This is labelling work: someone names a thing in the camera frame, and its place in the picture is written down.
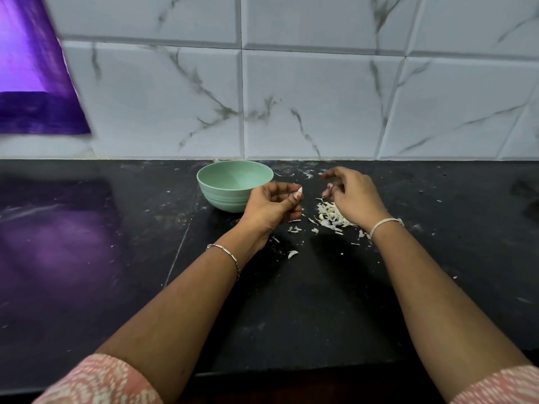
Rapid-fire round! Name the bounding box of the person's left hand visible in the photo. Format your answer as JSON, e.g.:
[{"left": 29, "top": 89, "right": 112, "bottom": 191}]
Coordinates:
[{"left": 237, "top": 181, "right": 305, "bottom": 244}]

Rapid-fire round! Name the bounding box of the person's right hand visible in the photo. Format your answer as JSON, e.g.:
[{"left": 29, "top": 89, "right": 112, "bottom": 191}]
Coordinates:
[{"left": 318, "top": 166, "right": 394, "bottom": 236}]

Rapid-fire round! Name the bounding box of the mint green bowl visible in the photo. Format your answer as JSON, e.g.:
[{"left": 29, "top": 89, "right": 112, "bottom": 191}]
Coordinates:
[{"left": 196, "top": 159, "right": 276, "bottom": 214}]

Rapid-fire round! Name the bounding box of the person's left forearm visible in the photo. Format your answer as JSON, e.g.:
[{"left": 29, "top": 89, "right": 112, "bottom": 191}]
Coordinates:
[{"left": 97, "top": 235, "right": 254, "bottom": 396}]

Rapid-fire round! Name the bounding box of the person's right forearm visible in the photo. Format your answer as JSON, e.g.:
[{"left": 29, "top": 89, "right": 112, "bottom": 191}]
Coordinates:
[{"left": 371, "top": 224, "right": 532, "bottom": 392}]

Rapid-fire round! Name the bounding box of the pile of white garlic peels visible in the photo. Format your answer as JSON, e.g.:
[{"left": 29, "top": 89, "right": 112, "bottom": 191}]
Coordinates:
[{"left": 313, "top": 198, "right": 368, "bottom": 246}]

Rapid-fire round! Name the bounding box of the pink patterned right sleeve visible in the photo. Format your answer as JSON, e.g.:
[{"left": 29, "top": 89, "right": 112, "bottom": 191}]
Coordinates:
[{"left": 450, "top": 365, "right": 539, "bottom": 404}]

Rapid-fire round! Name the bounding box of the pink patterned sleeve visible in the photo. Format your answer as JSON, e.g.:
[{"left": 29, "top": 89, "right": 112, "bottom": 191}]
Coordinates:
[
  {"left": 32, "top": 353, "right": 165, "bottom": 404},
  {"left": 450, "top": 365, "right": 539, "bottom": 404}
]

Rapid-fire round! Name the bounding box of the pink patterned left sleeve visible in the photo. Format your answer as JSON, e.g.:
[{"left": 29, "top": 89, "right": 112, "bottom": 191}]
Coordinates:
[{"left": 32, "top": 353, "right": 165, "bottom": 404}]

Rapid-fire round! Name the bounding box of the purple cloth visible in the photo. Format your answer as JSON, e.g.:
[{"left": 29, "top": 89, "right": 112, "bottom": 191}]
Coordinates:
[{"left": 0, "top": 0, "right": 92, "bottom": 136}]

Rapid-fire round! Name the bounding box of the silver right wrist bracelet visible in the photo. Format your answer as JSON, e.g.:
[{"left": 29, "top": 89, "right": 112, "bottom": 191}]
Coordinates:
[{"left": 368, "top": 217, "right": 406, "bottom": 244}]

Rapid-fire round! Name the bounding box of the silver wrist bracelet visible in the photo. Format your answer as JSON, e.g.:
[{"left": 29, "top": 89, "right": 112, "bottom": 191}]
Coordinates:
[
  {"left": 205, "top": 243, "right": 243, "bottom": 281},
  {"left": 368, "top": 217, "right": 406, "bottom": 244}
]

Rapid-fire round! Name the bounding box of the silver left wrist bracelet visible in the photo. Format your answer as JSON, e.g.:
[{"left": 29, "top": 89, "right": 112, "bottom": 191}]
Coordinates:
[{"left": 205, "top": 243, "right": 243, "bottom": 281}]

